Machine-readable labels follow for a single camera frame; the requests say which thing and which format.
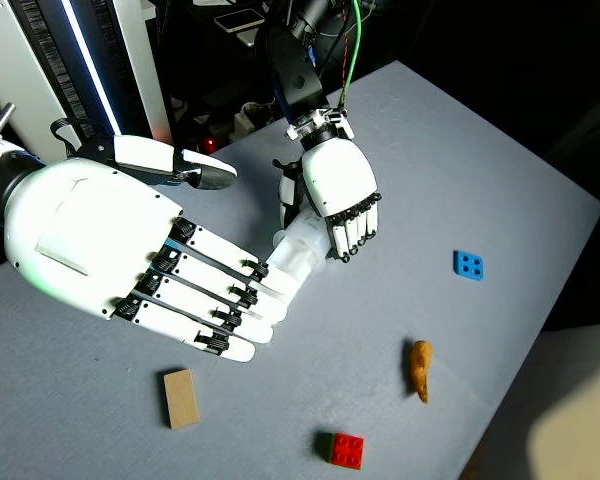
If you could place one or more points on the blue block with four holes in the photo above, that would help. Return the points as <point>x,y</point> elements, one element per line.
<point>469,265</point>

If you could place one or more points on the plain wooden block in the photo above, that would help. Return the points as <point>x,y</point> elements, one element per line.
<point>181,399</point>

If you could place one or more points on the grey table cloth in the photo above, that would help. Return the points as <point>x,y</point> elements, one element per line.
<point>380,325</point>

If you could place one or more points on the brown toy food piece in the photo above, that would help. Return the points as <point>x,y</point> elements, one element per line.
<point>421,365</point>

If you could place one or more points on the white column with blue light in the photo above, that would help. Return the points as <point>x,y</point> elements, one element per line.
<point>30,60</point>

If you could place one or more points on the white-edged smartphone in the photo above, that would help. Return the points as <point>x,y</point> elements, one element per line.
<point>239,21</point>

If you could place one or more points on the red and green toy brick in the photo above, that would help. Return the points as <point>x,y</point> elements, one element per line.
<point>347,450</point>

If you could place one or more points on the large clear plastic syringe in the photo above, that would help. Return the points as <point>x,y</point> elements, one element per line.
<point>300,245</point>

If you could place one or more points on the silver flat device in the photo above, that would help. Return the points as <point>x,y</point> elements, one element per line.
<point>247,37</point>

